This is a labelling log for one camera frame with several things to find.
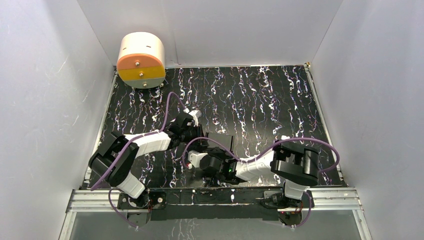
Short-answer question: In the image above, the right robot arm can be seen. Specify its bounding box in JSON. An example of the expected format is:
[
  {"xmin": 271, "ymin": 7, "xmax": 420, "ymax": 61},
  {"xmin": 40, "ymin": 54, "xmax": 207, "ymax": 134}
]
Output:
[{"xmin": 188, "ymin": 141, "xmax": 319, "ymax": 209}]

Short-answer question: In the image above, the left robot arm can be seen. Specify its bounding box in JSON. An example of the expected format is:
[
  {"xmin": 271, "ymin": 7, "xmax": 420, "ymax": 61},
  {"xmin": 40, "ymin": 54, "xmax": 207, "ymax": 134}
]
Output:
[{"xmin": 88, "ymin": 110, "xmax": 203, "ymax": 208}]

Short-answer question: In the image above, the round cream drawer cabinet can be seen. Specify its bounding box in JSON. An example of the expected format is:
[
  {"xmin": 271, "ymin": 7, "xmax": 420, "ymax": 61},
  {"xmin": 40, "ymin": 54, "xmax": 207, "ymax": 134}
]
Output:
[{"xmin": 116, "ymin": 32, "xmax": 166, "ymax": 89}]

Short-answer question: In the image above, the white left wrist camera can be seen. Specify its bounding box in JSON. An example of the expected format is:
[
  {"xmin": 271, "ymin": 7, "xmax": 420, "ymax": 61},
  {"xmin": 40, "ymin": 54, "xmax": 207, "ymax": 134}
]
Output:
[{"xmin": 183, "ymin": 108, "xmax": 201, "ymax": 127}]

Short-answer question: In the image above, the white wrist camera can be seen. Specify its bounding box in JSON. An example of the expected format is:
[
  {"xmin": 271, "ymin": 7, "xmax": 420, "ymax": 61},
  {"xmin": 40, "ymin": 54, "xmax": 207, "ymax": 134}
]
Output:
[
  {"xmin": 183, "ymin": 108, "xmax": 201, "ymax": 127},
  {"xmin": 187, "ymin": 150, "xmax": 208, "ymax": 169}
]

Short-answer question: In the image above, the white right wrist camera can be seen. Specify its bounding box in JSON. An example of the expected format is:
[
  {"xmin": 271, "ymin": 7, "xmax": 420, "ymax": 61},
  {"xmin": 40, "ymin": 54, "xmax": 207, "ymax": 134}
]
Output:
[{"xmin": 187, "ymin": 150, "xmax": 208, "ymax": 169}]

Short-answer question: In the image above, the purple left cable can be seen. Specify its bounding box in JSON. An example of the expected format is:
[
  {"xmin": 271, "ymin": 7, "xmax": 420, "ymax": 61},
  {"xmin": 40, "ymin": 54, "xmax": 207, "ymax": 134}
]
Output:
[{"xmin": 90, "ymin": 91, "xmax": 188, "ymax": 229}]

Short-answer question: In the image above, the purple cable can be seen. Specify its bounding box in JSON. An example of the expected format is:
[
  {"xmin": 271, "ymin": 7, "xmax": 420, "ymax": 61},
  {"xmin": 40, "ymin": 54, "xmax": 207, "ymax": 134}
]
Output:
[
  {"xmin": 90, "ymin": 91, "xmax": 188, "ymax": 229},
  {"xmin": 181, "ymin": 136, "xmax": 341, "ymax": 229}
]

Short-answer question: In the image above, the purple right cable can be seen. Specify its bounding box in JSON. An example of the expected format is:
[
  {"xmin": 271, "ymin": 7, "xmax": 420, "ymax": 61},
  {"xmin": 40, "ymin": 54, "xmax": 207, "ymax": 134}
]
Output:
[{"xmin": 181, "ymin": 136, "xmax": 341, "ymax": 229}]

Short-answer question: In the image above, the aluminium front rail frame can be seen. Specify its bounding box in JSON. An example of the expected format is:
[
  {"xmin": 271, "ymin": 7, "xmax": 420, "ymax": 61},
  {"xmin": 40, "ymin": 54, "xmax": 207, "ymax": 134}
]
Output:
[{"xmin": 59, "ymin": 186, "xmax": 372, "ymax": 240}]

